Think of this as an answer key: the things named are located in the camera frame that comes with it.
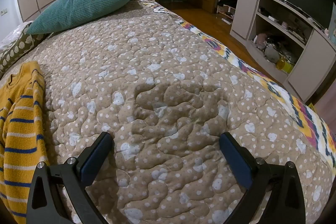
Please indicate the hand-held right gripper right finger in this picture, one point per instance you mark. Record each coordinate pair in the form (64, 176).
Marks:
(235, 161)

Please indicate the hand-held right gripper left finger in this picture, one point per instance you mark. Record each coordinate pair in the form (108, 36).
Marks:
(97, 158)

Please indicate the yellow striped sweater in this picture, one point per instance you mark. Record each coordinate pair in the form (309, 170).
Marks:
(23, 129)

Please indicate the colourful patterned bed sheet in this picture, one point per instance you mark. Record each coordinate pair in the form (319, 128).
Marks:
(296, 108)

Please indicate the yellow plastic container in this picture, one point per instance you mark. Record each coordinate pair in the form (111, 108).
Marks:
(283, 65)

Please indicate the beige dotted quilted blanket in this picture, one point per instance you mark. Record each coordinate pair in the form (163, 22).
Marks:
(157, 69)

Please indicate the olive shell print pillow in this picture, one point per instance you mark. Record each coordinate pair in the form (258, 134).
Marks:
(15, 50)

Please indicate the beige television cabinet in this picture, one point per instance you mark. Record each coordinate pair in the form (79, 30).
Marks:
(244, 14)

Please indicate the pink floral duvet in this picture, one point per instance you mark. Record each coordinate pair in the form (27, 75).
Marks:
(10, 36)

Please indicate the teal ribbed pillow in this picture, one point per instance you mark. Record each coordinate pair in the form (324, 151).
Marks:
(84, 3)

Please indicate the white wall switch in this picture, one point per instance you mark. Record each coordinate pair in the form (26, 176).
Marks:
(3, 12)

